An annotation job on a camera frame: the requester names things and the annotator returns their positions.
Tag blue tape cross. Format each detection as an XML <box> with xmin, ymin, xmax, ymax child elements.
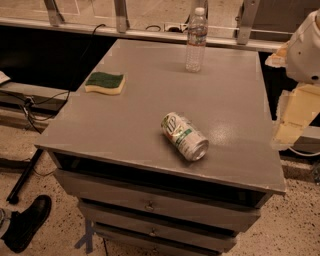
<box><xmin>74</xmin><ymin>219</ymin><xmax>94</xmax><ymax>254</ymax></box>

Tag black stand leg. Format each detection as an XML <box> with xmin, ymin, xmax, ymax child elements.
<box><xmin>6</xmin><ymin>149</ymin><xmax>43</xmax><ymax>205</ymax></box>

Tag middle grey drawer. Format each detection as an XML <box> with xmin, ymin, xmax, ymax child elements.
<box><xmin>77</xmin><ymin>200</ymin><xmax>238</xmax><ymax>253</ymax></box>

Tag green white 7up can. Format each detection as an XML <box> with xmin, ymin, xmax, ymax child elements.
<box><xmin>161</xmin><ymin>112</ymin><xmax>209</xmax><ymax>161</ymax></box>

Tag bottom grey drawer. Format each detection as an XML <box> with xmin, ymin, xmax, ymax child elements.
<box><xmin>93</xmin><ymin>222</ymin><xmax>221</xmax><ymax>256</ymax></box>

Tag green yellow sponge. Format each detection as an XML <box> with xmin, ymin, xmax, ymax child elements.
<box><xmin>85</xmin><ymin>72</ymin><xmax>125</xmax><ymax>95</ymax></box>

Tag grey drawer cabinet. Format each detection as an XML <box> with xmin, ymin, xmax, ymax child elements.
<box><xmin>34</xmin><ymin>38</ymin><xmax>287</xmax><ymax>256</ymax></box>

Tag top grey drawer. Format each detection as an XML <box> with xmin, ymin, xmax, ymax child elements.
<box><xmin>54</xmin><ymin>169</ymin><xmax>260</xmax><ymax>232</ymax></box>

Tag grey drawer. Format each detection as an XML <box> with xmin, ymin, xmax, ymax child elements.
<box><xmin>77</xmin><ymin>200</ymin><xmax>238</xmax><ymax>253</ymax></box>
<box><xmin>54</xmin><ymin>169</ymin><xmax>260</xmax><ymax>232</ymax></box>
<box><xmin>93</xmin><ymin>222</ymin><xmax>221</xmax><ymax>256</ymax></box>

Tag clear plastic water bottle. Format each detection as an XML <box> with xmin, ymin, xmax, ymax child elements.
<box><xmin>186</xmin><ymin>7</ymin><xmax>208</xmax><ymax>72</ymax></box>

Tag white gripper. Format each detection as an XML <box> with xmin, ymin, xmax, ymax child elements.
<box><xmin>265</xmin><ymin>9</ymin><xmax>320</xmax><ymax>144</ymax></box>

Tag black shoe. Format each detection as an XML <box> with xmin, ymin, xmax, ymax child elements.
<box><xmin>0</xmin><ymin>195</ymin><xmax>52</xmax><ymax>253</ymax></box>

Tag white power strip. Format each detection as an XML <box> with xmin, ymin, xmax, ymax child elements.
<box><xmin>164</xmin><ymin>23</ymin><xmax>188</xmax><ymax>33</ymax></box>

